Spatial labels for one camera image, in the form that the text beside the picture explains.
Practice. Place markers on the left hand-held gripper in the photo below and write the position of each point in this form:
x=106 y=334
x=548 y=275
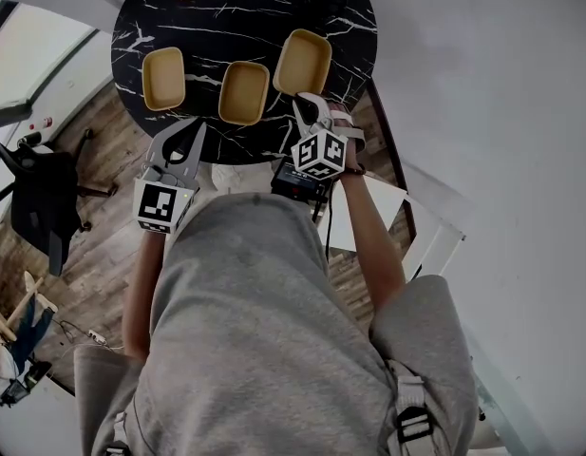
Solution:
x=155 y=204

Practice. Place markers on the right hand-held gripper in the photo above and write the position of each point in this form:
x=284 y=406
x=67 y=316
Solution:
x=318 y=155

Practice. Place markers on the yellow tray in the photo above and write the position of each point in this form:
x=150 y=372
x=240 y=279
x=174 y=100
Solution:
x=302 y=62
x=243 y=95
x=163 y=81

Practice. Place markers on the person's left forearm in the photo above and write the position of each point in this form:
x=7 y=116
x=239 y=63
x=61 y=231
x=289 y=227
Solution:
x=143 y=292

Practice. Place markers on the person's right forearm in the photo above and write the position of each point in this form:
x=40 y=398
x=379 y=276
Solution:
x=368 y=245

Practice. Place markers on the person's right hand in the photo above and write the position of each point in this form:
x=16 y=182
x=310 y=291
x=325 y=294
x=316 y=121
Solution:
x=356 y=152

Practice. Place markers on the person's white trousers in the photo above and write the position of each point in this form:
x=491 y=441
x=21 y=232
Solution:
x=238 y=176

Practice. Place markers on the black electronic box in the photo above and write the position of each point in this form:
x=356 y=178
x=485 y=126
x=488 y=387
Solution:
x=295 y=183

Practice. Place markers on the white flat board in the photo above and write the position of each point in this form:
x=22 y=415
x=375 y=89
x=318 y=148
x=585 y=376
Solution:
x=368 y=212

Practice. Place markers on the black marble round table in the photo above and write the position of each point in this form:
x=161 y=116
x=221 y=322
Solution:
x=235 y=26

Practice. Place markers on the small red white object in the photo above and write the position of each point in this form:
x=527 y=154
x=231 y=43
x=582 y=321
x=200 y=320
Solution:
x=44 y=123

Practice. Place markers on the black office chair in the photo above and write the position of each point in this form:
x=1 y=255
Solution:
x=41 y=197

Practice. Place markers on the large white panel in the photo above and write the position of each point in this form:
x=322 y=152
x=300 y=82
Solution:
x=430 y=235

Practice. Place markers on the dark framed window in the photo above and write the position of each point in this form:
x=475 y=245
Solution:
x=36 y=50

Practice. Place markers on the person's grey shirt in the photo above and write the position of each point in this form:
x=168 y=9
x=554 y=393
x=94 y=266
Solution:
x=254 y=326

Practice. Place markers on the white power strip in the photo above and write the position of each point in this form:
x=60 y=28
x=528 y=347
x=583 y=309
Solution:
x=97 y=335

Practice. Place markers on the light wooden stand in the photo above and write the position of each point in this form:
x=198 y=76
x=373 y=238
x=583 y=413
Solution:
x=24 y=302

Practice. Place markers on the blue denim cloth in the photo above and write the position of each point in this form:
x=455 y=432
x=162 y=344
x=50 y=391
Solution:
x=31 y=335

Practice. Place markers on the black electronic device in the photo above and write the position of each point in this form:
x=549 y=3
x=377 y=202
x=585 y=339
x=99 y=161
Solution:
x=22 y=385

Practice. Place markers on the dark brown wooden rail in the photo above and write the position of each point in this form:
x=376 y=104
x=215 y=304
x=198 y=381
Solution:
x=390 y=136

